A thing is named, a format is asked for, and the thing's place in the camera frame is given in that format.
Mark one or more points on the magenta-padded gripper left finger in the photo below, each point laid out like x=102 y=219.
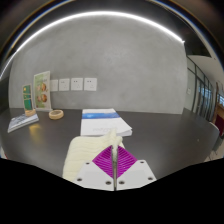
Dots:
x=95 y=173

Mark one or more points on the grey magazine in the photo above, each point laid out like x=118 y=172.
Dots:
x=21 y=121

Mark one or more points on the cream knitted towel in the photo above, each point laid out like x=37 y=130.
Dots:
x=83 y=150

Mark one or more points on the black-framed glass partition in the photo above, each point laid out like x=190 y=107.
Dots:
x=203 y=96

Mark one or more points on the green menu sign stand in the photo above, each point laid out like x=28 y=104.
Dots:
x=42 y=90

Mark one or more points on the white and blue booklet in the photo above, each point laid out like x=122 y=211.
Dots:
x=103 y=125

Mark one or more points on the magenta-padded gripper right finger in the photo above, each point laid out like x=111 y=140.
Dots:
x=135 y=173

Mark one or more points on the white ceiling light strip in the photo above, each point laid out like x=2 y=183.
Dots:
x=100 y=13

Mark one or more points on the small card on wooden base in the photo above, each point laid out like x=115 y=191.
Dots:
x=27 y=98

